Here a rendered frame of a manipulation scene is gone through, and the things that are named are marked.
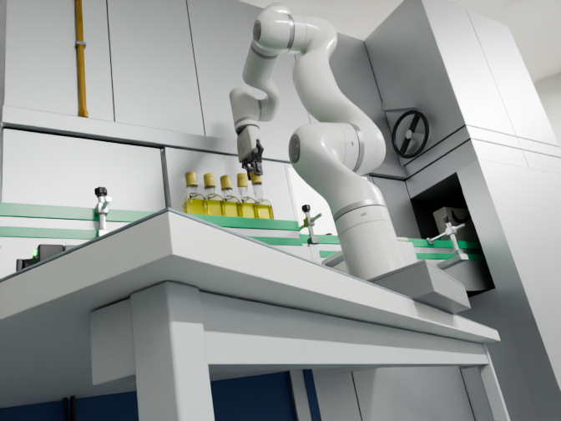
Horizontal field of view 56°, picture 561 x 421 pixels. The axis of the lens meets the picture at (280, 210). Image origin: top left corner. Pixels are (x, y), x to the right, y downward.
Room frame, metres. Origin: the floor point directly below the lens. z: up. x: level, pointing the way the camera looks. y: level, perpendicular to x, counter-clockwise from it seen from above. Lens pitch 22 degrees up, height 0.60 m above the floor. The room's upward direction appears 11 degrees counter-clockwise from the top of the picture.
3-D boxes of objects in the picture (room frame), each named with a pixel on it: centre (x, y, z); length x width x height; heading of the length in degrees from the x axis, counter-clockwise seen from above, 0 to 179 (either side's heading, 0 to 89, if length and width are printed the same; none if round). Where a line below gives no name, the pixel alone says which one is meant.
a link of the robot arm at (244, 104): (1.55, 0.06, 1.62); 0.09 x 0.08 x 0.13; 115
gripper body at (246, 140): (1.55, 0.06, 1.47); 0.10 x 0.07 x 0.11; 36
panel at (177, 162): (1.77, -0.02, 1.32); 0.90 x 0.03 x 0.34; 126
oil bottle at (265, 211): (1.55, 0.06, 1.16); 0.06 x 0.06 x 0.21; 36
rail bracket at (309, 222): (1.48, -0.06, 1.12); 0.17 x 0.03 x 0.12; 36
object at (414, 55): (2.25, -0.97, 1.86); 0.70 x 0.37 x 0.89; 126
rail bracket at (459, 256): (1.85, -0.58, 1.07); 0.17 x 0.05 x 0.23; 36
